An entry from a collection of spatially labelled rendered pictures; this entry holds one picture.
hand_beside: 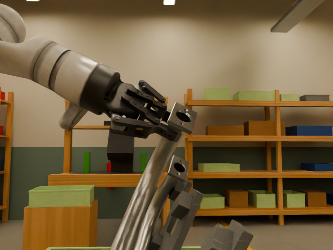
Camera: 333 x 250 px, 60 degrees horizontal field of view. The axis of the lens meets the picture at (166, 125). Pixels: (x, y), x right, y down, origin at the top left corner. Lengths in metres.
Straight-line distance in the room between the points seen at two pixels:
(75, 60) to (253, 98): 4.68
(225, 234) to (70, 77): 0.29
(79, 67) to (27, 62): 0.07
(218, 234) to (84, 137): 5.09
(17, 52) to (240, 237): 0.38
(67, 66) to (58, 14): 5.59
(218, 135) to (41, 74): 4.48
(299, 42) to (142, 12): 3.03
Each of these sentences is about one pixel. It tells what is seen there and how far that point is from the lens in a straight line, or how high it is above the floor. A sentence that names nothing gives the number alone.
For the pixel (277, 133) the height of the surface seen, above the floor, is 1.47.
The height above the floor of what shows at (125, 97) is 1.29.
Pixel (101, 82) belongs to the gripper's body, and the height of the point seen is 1.31.
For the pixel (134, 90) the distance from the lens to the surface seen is 0.46.
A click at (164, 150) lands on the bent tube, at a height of 1.21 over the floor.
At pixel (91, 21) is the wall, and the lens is 5.84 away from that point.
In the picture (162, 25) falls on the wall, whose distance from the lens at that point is 5.72.
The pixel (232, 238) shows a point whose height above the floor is 1.12.
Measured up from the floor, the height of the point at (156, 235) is 1.02.
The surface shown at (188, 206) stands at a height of 1.12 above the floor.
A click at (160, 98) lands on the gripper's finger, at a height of 1.29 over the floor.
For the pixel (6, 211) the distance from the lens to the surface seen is 5.70.
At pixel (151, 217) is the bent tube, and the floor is 1.06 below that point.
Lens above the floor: 1.21
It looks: 5 degrees up
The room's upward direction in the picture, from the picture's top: straight up
